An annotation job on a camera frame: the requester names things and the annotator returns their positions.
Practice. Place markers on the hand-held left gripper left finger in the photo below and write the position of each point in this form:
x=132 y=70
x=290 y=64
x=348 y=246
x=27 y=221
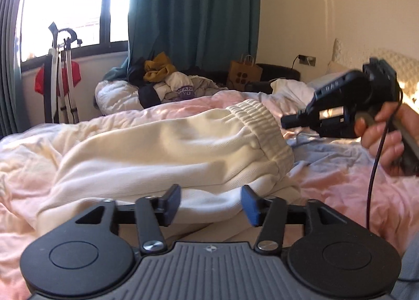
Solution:
x=172 y=203

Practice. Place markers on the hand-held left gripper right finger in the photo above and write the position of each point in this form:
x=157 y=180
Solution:
x=250 y=208

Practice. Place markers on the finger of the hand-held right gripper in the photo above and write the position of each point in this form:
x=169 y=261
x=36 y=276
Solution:
x=298 y=121

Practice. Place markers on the cream sweatpants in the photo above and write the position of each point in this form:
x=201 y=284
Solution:
x=147 y=156

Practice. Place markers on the pile of white clothes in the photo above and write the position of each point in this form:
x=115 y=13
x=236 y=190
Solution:
x=190 y=88

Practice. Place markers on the person's right hand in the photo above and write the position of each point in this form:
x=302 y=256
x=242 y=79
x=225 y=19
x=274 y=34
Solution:
x=383 y=142

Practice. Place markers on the white pillow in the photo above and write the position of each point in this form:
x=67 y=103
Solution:
x=327 y=75

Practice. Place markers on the white crumpled sheet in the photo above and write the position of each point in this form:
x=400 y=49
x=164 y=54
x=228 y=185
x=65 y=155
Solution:
x=291 y=90

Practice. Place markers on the black chair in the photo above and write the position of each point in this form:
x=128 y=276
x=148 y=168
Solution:
x=281 y=72

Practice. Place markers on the white quilted headboard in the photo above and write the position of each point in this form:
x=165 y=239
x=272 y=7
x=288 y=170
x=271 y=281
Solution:
x=360 y=52

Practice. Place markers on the pink and white duvet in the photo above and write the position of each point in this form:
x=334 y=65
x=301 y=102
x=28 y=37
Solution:
x=327 y=182

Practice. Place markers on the brown paper bag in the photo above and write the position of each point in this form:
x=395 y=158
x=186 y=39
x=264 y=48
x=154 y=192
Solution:
x=244 y=74

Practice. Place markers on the mustard yellow garment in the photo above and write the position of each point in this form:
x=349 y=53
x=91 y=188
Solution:
x=158 y=69

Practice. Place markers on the dark teal garment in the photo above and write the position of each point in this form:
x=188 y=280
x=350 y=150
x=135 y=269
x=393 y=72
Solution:
x=131 y=69

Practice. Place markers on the blue-grey curtain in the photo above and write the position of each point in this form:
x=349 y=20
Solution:
x=196 y=8
x=9 y=74

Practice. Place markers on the person's grey garment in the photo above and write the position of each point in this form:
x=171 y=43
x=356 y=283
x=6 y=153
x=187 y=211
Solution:
x=409 y=270

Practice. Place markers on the wall socket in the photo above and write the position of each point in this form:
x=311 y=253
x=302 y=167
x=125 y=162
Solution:
x=308 y=60

